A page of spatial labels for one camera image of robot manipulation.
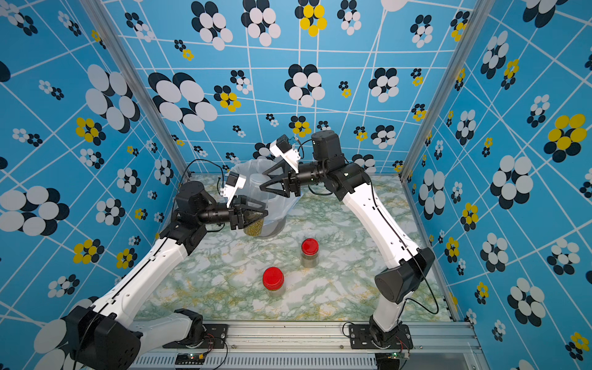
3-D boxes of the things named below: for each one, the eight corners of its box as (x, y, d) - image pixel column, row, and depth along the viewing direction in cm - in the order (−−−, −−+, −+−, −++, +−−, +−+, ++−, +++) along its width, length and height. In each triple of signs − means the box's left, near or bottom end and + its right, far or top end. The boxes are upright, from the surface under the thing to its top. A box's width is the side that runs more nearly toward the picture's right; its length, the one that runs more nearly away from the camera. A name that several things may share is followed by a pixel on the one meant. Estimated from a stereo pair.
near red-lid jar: (266, 299, 83) (261, 288, 73) (268, 279, 88) (263, 266, 78) (284, 299, 83) (281, 288, 73) (285, 279, 88) (282, 266, 78)
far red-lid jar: (301, 268, 90) (301, 254, 80) (301, 253, 94) (301, 237, 84) (318, 268, 90) (319, 254, 80) (317, 253, 94) (319, 237, 84)
